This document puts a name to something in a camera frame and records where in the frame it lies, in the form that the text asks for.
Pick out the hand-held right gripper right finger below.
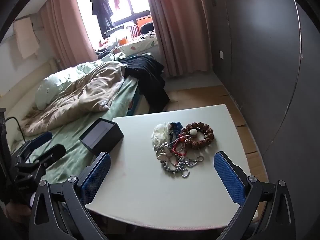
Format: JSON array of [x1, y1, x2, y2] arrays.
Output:
[[214, 151, 297, 240]]

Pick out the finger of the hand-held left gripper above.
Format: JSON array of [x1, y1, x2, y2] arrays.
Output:
[[32, 144, 66, 171], [23, 132, 53, 161]]

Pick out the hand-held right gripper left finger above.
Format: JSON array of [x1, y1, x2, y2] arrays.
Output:
[[29, 151, 112, 240]]

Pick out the black jewelry box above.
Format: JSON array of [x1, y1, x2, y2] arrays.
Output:
[[79, 117, 124, 155]]

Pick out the brown bead bracelet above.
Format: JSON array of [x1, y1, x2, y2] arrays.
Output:
[[180, 122, 215, 150]]

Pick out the red string bracelet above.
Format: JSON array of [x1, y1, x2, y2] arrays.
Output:
[[172, 135, 190, 157]]

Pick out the blue beaded bracelet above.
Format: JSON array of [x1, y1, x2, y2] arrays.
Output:
[[169, 121, 184, 137]]

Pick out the white fabric flower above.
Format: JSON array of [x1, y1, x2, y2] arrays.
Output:
[[151, 122, 172, 147]]

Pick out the green bed sheet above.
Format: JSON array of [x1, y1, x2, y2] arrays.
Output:
[[10, 75, 140, 183]]

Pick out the beige duvet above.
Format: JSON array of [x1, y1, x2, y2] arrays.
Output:
[[21, 61, 127, 137]]

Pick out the pale green pillow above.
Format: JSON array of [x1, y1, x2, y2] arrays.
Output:
[[35, 54, 125, 110]]

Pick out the cardboard floor sheet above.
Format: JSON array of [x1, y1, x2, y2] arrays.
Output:
[[165, 85, 265, 180]]

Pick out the beige hanging towel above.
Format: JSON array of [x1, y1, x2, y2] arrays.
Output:
[[13, 17, 40, 60]]

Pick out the pink curtain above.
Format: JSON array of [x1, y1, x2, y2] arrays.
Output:
[[40, 0, 95, 72], [144, 0, 213, 78]]

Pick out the black clothing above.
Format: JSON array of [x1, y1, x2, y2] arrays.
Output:
[[120, 54, 170, 113]]

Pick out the dark grey wardrobe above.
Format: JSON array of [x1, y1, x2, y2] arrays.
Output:
[[201, 0, 320, 205]]

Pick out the hanging black clothes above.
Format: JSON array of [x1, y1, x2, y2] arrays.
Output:
[[90, 0, 115, 32]]

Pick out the black bag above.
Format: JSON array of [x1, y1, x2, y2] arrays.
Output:
[[139, 22, 155, 34]]

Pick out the orange box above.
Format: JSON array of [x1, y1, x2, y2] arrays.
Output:
[[137, 16, 153, 28]]

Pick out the black cable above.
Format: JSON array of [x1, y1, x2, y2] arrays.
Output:
[[4, 116, 27, 143]]

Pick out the silver ball chain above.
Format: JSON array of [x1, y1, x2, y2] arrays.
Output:
[[175, 156, 204, 180]]

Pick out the butterfly shell pendant necklace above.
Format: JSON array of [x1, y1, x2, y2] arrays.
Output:
[[154, 142, 175, 164]]

